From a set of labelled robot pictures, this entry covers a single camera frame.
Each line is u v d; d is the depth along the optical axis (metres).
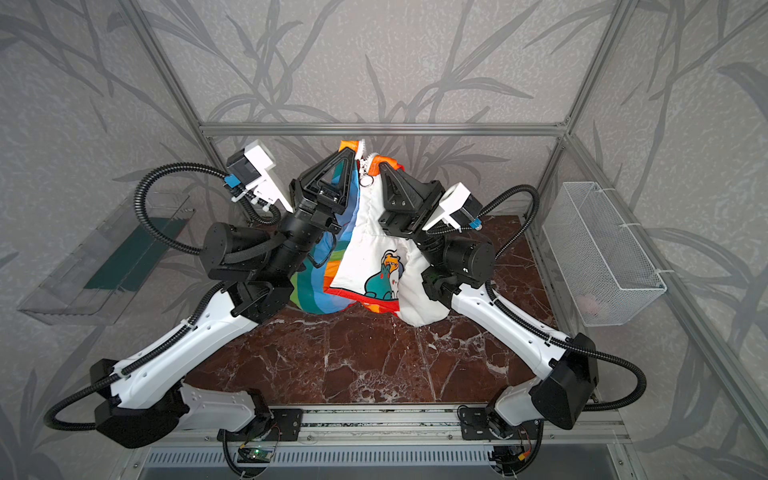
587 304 0.73
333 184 0.40
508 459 0.70
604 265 0.62
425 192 0.42
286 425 0.74
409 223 0.43
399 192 0.41
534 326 0.43
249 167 0.34
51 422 0.38
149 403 0.40
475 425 0.74
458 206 0.37
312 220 0.36
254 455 0.71
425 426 0.75
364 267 0.46
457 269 0.43
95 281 0.63
